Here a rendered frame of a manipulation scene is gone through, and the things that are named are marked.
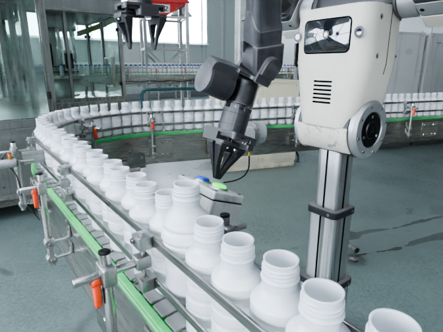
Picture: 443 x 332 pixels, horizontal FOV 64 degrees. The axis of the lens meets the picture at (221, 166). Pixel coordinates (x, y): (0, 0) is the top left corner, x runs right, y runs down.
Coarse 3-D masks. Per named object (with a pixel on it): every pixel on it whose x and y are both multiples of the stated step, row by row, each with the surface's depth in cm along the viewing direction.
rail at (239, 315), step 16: (80, 176) 79; (96, 192) 70; (112, 208) 63; (112, 240) 66; (128, 256) 60; (176, 256) 45; (192, 272) 42; (160, 288) 51; (208, 288) 39; (176, 304) 47; (224, 304) 37; (192, 320) 44; (240, 320) 35
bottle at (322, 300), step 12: (312, 288) 32; (324, 288) 32; (336, 288) 31; (300, 300) 30; (312, 300) 29; (324, 300) 32; (336, 300) 31; (300, 312) 30; (312, 312) 29; (324, 312) 29; (336, 312) 29; (288, 324) 32; (300, 324) 31; (312, 324) 29; (324, 324) 29; (336, 324) 29
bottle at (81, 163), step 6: (78, 150) 83; (84, 150) 83; (78, 156) 83; (84, 156) 83; (78, 162) 84; (84, 162) 84; (78, 168) 83; (84, 168) 83; (78, 174) 83; (78, 180) 84; (78, 186) 84; (78, 192) 85; (84, 192) 84; (78, 198) 85; (84, 198) 85; (84, 204) 85; (78, 210) 86
